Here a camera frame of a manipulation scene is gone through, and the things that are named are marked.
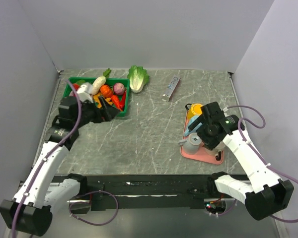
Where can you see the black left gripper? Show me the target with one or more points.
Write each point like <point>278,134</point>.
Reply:
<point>108,112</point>

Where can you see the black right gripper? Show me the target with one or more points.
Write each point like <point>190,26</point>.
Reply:
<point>205,139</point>

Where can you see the light blue faceted mug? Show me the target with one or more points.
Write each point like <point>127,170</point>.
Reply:
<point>187,131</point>

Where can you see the cream mug black handle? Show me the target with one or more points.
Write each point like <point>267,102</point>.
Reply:
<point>217,152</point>

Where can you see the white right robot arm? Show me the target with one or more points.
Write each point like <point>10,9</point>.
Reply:
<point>267,193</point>

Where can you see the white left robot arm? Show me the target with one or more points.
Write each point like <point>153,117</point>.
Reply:
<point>32,208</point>

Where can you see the yellow mug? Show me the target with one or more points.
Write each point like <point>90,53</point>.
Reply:
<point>194,109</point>

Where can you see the orange carrot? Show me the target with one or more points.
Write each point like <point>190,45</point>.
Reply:
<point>116,101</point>

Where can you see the red chili pepper upright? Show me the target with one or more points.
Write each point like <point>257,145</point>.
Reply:
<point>123,100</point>

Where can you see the yellow ginger root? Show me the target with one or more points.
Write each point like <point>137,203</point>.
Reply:
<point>97,100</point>

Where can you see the green plastic crate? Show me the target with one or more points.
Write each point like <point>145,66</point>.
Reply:
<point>110,82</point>

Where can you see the small orange pumpkin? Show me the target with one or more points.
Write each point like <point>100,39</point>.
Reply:
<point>106,91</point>

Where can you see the purple onion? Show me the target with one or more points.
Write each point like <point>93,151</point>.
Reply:
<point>119,89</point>

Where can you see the white daikon radish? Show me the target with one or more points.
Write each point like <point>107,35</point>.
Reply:
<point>100,81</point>

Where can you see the pink plastic tray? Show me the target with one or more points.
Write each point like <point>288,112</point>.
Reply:
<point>201,154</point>

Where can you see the green bell pepper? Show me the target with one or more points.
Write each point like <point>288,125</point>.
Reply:
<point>80,82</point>

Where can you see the red bell pepper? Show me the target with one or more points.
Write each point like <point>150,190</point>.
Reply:
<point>76,86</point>

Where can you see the purple eggplant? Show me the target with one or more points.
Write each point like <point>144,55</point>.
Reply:
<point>71,93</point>

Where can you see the green lettuce head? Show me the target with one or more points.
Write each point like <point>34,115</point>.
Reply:
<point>138,78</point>

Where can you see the red white toothpaste box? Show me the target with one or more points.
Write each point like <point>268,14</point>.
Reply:
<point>171,88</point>

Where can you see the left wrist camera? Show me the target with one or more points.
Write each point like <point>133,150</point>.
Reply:
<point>84,92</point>

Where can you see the black front mounting rail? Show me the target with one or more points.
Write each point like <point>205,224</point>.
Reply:
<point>149,191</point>

